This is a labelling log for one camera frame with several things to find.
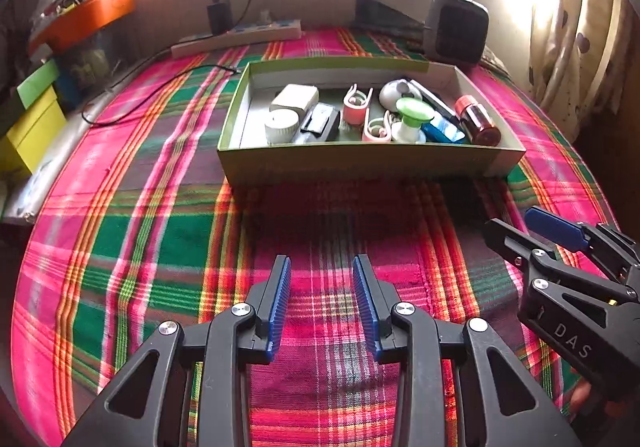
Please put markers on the green box lid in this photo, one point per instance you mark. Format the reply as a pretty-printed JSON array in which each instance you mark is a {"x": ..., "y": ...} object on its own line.
[{"x": 37, "y": 82}]

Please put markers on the pink green plaid blanket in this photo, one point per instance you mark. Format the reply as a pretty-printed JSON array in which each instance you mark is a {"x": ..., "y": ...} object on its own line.
[{"x": 150, "y": 227}]

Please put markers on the yellow box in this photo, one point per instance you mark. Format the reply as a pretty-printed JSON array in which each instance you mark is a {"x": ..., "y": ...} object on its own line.
[{"x": 35, "y": 132}]

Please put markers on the brown bottle with red cap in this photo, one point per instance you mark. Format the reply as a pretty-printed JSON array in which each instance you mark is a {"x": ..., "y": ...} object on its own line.
[{"x": 480, "y": 124}]

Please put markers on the green cardboard box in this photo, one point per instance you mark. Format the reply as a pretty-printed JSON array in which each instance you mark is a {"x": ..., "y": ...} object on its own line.
[{"x": 350, "y": 162}]

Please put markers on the grey checked cloth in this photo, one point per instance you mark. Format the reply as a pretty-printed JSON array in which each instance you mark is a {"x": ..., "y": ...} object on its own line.
[{"x": 495, "y": 62}]

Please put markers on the dark glass tank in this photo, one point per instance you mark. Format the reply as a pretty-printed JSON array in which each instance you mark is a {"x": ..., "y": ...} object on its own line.
[{"x": 85, "y": 62}]

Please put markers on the blue translucent adapter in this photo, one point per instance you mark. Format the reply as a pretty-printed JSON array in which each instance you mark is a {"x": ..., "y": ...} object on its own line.
[{"x": 445, "y": 132}]

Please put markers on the black pen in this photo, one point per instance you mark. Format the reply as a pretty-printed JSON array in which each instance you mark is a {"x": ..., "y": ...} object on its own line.
[{"x": 435, "y": 102}]

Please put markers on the small white jar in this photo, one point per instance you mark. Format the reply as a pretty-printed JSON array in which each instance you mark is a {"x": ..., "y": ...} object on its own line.
[{"x": 280, "y": 127}]

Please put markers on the grey small heater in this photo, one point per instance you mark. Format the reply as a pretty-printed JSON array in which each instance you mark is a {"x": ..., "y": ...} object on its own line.
[{"x": 457, "y": 32}]

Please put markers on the pink white clip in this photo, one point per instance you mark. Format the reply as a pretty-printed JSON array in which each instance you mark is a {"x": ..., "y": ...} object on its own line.
[
  {"x": 356, "y": 114},
  {"x": 375, "y": 133}
]

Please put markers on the cream patterned curtain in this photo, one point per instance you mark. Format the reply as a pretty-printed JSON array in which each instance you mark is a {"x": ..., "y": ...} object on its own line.
[{"x": 565, "y": 52}]

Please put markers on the white power strip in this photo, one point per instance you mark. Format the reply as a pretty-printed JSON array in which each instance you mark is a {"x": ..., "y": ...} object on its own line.
[{"x": 240, "y": 38}]

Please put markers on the dark folded cloth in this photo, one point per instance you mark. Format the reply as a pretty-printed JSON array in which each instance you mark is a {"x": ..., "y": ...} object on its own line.
[{"x": 385, "y": 17}]

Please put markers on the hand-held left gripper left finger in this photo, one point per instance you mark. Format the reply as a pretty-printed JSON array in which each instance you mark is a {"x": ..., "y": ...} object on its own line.
[{"x": 280, "y": 307}]

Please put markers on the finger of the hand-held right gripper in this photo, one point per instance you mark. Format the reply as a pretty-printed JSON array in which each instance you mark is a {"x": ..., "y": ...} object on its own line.
[
  {"x": 505, "y": 242},
  {"x": 555, "y": 227}
]

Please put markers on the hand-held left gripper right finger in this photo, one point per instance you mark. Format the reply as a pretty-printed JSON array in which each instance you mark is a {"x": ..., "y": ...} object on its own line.
[{"x": 365, "y": 307}]

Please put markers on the green topped white stand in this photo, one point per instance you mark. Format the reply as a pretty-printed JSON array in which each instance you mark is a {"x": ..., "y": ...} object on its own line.
[{"x": 412, "y": 109}]

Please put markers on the white grey dome gadget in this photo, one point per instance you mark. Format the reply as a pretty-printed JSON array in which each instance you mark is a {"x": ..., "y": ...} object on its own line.
[{"x": 390, "y": 94}]

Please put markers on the orange plastic tray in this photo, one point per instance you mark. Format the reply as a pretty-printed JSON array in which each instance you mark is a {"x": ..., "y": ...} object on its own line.
[{"x": 85, "y": 19}]

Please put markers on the person's right hand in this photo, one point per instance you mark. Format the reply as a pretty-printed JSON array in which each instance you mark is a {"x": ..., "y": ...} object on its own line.
[{"x": 581, "y": 397}]

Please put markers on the white charger plug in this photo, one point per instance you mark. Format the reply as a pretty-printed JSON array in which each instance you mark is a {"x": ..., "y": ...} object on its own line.
[{"x": 295, "y": 97}]

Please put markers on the black power adapter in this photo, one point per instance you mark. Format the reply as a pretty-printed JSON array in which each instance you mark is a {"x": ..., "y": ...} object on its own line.
[{"x": 220, "y": 17}]

